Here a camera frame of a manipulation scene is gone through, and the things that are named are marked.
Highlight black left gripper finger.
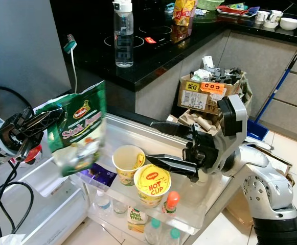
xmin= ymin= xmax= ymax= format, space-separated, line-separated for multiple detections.
xmin=18 ymin=106 xmax=67 ymax=129
xmin=26 ymin=118 xmax=65 ymax=141

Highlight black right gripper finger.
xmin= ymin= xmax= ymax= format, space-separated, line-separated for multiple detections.
xmin=146 ymin=153 xmax=201 ymax=182
xmin=151 ymin=120 xmax=199 ymax=139

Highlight green snack bag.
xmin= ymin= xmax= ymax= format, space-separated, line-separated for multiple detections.
xmin=35 ymin=80 xmax=108 ymax=177

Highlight yellow sealed noodle cup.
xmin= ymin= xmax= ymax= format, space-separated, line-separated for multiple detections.
xmin=133 ymin=164 xmax=172 ymax=207

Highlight orange cap bottle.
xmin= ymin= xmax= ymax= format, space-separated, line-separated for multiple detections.
xmin=161 ymin=191 xmax=180 ymax=216

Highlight cardboard box orange label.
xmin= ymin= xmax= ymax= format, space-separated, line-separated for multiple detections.
xmin=178 ymin=74 xmax=242 ymax=114

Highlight open paper noodle cup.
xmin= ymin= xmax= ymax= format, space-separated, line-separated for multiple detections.
xmin=112 ymin=144 xmax=146 ymax=186

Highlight blue dustpan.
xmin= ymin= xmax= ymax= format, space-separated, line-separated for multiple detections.
xmin=245 ymin=118 xmax=269 ymax=141

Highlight green cap clear bottle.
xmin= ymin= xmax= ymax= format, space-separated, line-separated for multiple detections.
xmin=165 ymin=228 xmax=182 ymax=245
xmin=145 ymin=218 xmax=163 ymax=244

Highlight white green drink carton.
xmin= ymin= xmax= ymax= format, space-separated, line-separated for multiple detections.
xmin=127 ymin=207 xmax=149 ymax=234

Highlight purple chocolate pack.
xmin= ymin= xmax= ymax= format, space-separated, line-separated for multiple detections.
xmin=81 ymin=163 xmax=117 ymax=187

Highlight black kitchen counter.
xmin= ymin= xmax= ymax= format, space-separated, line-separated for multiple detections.
xmin=51 ymin=0 xmax=297 ymax=92

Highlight white cap clear bottle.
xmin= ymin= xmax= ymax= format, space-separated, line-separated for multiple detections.
xmin=96 ymin=190 xmax=112 ymax=210

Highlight blue broom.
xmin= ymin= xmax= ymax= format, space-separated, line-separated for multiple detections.
xmin=255 ymin=54 xmax=297 ymax=126

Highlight grey kitchen cabinets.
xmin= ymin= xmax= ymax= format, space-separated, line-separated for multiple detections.
xmin=135 ymin=31 xmax=297 ymax=143

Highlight tall clear water bottle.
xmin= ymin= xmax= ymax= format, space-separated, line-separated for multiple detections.
xmin=113 ymin=0 xmax=134 ymax=68

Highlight yellow red snack bag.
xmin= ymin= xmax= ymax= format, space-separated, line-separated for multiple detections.
xmin=173 ymin=0 xmax=197 ymax=27

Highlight green basket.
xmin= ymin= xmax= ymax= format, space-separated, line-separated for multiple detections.
xmin=197 ymin=0 xmax=225 ymax=12

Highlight red tray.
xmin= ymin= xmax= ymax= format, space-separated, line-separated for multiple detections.
xmin=216 ymin=4 xmax=261 ymax=17

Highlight white cup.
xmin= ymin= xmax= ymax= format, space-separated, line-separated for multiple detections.
xmin=255 ymin=9 xmax=270 ymax=25
xmin=269 ymin=9 xmax=285 ymax=22

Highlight white bowl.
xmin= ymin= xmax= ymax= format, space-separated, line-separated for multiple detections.
xmin=279 ymin=17 xmax=297 ymax=31

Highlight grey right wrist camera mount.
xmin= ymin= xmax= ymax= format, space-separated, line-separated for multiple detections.
xmin=217 ymin=94 xmax=250 ymax=154

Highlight white charger cable green plug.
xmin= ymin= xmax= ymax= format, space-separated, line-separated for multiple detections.
xmin=64 ymin=33 xmax=80 ymax=93

